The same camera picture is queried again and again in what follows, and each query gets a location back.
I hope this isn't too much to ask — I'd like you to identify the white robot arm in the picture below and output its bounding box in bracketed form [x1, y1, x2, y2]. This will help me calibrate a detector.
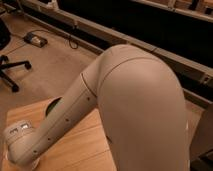
[4, 44, 190, 171]

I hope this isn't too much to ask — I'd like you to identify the green ceramic bowl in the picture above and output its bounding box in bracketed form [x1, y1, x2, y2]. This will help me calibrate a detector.
[45, 97, 61, 117]

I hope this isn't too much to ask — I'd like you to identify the power strip on floor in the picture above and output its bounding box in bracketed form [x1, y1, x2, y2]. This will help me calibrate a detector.
[23, 33, 48, 48]

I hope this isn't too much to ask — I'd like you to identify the black office chair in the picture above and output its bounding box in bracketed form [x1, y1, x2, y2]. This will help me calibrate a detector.
[0, 18, 32, 92]

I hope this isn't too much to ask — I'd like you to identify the black floor cable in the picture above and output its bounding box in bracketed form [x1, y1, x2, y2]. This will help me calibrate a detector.
[9, 19, 80, 51]

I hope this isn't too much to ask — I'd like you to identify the long metal rail frame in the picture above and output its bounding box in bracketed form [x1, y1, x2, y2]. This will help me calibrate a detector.
[21, 0, 213, 104]

